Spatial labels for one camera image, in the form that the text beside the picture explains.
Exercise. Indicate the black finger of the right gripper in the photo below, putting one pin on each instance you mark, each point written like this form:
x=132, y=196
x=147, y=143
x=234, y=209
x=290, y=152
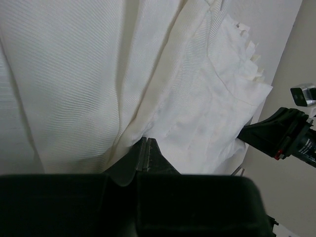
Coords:
x=278, y=135

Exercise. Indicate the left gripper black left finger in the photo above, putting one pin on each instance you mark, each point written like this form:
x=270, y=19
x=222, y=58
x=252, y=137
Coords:
x=122, y=172

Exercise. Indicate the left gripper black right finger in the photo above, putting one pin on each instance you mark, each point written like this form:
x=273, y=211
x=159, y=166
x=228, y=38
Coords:
x=155, y=162

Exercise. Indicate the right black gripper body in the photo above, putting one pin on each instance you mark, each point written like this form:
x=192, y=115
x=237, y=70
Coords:
x=301, y=143

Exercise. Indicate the white fabric skirt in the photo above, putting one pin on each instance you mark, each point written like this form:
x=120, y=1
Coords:
x=81, y=81

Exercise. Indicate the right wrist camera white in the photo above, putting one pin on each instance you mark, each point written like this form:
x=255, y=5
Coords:
x=304, y=95

